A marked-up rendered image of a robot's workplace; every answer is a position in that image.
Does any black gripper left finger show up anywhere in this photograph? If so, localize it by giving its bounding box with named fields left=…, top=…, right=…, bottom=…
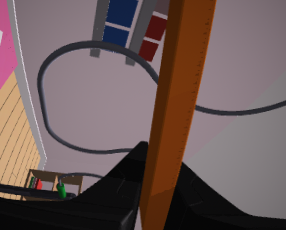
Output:
left=0, top=142, right=148, bottom=230

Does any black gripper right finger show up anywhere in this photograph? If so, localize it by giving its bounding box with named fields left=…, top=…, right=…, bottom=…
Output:
left=163, top=162, right=286, bottom=230

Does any grey loop with orange handle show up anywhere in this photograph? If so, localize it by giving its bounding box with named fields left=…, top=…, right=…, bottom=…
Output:
left=139, top=0, right=216, bottom=230

